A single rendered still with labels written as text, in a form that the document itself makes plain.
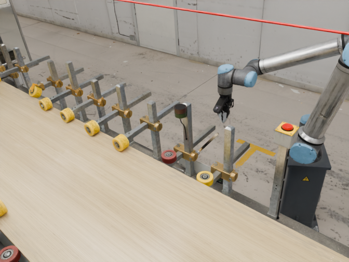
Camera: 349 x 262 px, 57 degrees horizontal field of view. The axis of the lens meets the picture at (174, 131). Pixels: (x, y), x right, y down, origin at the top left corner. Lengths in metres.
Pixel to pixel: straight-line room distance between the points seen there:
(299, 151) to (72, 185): 1.22
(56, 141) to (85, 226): 0.69
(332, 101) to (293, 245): 0.76
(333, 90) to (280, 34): 2.55
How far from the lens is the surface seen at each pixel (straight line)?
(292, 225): 1.66
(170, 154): 1.67
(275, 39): 4.25
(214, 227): 1.35
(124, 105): 1.96
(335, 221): 2.70
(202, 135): 1.87
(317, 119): 1.82
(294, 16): 4.09
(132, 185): 1.54
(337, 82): 1.71
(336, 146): 3.40
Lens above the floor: 1.96
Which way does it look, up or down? 35 degrees down
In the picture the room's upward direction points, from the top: 5 degrees counter-clockwise
